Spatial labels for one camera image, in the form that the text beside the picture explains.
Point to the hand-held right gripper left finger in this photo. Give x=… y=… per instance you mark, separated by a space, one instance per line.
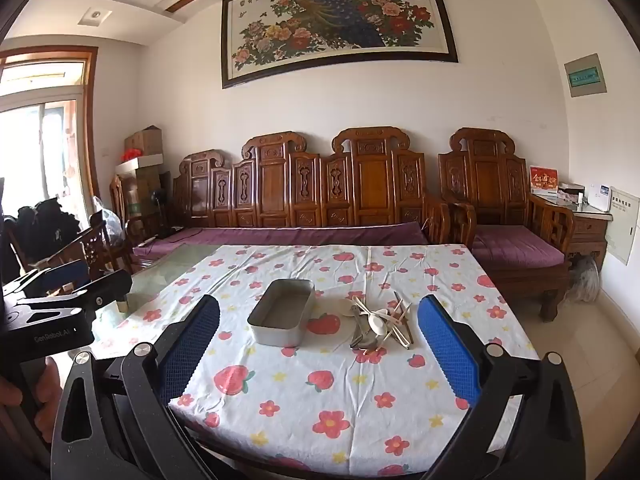
x=192 y=342

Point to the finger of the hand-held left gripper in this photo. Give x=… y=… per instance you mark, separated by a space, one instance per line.
x=107 y=285

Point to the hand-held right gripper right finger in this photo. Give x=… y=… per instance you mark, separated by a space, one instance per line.
x=445 y=345

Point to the brown chopstick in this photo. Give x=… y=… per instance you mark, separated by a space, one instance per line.
x=396 y=296
x=409 y=335

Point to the rectangular metal tray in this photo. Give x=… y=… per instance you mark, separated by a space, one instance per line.
x=280 y=332

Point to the metal fork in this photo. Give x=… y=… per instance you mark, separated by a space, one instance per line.
x=356 y=327

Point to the person's left hand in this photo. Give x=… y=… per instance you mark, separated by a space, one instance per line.
x=10 y=392

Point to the wooden chair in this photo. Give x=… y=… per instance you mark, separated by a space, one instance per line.
x=95 y=247

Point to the beige chopstick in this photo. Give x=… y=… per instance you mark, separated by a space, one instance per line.
x=361 y=306
x=406 y=310

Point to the clear plastic bag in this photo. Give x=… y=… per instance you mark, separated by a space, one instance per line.
x=110 y=222

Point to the metal spoon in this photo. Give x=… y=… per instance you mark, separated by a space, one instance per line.
x=371 y=343

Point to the black bag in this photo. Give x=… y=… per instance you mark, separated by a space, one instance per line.
x=47 y=227

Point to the black standing fan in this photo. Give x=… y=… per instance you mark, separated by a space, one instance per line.
x=161 y=200

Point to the wooden cabinet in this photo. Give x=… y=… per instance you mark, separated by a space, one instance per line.
x=142 y=185

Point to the purple armchair cushion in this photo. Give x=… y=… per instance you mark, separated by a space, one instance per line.
x=515 y=245

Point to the white floral tablecloth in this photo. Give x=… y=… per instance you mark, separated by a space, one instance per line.
x=325 y=400

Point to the brown cardboard box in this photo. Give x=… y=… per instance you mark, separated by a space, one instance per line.
x=145 y=141

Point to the long purple sofa cushion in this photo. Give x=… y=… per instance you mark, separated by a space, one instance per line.
x=300 y=236

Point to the white plastic bag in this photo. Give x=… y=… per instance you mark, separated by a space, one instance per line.
x=585 y=280

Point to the wooden framed window door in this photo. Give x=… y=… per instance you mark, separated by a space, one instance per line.
x=90 y=125

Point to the carved wooden armchair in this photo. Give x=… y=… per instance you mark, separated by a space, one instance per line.
x=492 y=180

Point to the carved wooden sofa bench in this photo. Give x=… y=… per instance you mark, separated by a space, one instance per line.
x=280 y=180

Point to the wooden side table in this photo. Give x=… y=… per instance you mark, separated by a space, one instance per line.
x=590 y=230

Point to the red desk calendar card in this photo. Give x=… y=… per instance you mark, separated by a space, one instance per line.
x=542 y=180

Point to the square ceiling light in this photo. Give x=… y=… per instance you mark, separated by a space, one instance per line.
x=95 y=16

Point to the framed peacock flower painting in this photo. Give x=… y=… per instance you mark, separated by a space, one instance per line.
x=340 y=20

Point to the white wall panel box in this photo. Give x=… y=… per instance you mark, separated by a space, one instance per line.
x=622 y=225

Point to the grey wall box green label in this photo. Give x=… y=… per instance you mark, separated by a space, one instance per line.
x=586 y=76

